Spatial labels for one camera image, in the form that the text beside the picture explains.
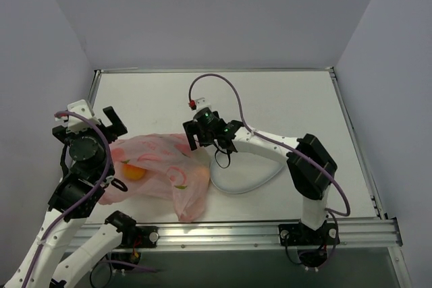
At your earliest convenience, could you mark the aluminium front rail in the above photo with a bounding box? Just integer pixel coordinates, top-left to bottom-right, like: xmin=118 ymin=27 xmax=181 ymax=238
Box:
xmin=63 ymin=217 xmax=403 ymax=252

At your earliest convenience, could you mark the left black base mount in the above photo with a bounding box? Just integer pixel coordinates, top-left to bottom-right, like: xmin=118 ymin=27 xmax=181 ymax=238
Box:
xmin=120 ymin=226 xmax=159 ymax=248

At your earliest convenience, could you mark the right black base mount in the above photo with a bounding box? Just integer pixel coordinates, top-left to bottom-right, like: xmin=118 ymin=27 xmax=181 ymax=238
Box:
xmin=278 ymin=221 xmax=340 ymax=247

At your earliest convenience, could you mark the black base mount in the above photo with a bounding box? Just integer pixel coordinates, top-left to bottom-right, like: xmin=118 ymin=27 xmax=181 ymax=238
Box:
xmin=278 ymin=221 xmax=340 ymax=247
xmin=120 ymin=226 xmax=159 ymax=248

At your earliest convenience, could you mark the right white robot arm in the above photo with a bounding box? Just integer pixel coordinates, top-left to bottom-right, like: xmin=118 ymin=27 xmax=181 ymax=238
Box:
xmin=183 ymin=107 xmax=338 ymax=231

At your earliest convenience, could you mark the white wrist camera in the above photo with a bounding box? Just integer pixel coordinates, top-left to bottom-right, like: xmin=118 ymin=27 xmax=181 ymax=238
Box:
xmin=55 ymin=99 xmax=101 ymax=134
xmin=188 ymin=97 xmax=211 ymax=111

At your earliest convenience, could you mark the pink plastic bag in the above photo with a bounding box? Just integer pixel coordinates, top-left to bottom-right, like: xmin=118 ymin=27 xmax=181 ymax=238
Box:
xmin=99 ymin=134 xmax=211 ymax=223

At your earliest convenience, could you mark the orange fake peach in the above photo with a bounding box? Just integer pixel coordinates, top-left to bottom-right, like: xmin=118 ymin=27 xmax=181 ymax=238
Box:
xmin=122 ymin=164 xmax=146 ymax=181

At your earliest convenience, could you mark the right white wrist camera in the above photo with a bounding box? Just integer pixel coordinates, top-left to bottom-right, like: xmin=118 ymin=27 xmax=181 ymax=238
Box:
xmin=188 ymin=97 xmax=211 ymax=111

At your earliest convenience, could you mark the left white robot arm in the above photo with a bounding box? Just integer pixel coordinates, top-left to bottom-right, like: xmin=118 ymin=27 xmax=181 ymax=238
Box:
xmin=5 ymin=100 xmax=139 ymax=287

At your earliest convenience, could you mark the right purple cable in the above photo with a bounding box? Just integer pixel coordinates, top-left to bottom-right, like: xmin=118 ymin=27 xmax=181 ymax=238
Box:
xmin=188 ymin=74 xmax=351 ymax=217

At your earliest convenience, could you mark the white oval plate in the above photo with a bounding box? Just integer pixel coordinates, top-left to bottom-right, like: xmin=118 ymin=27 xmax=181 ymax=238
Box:
xmin=210 ymin=151 xmax=283 ymax=195

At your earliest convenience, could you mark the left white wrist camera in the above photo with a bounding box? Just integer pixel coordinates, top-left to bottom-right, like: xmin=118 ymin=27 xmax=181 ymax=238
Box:
xmin=55 ymin=99 xmax=101 ymax=134

